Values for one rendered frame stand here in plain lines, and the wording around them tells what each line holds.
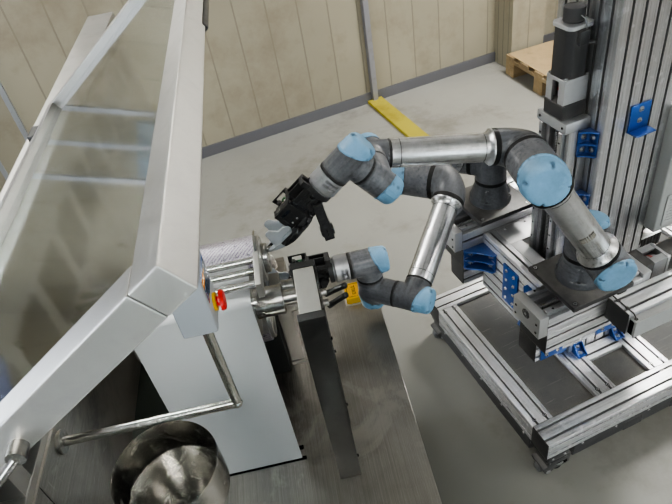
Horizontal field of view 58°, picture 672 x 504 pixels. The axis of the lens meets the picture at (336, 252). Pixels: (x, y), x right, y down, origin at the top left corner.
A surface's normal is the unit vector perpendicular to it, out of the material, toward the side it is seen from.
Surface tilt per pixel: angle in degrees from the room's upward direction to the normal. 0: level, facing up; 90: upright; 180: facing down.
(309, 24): 90
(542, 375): 0
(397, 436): 0
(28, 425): 90
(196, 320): 90
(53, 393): 90
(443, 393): 0
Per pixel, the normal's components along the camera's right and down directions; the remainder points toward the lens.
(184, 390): 0.16, 0.62
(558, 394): -0.14, -0.76
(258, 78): 0.38, 0.55
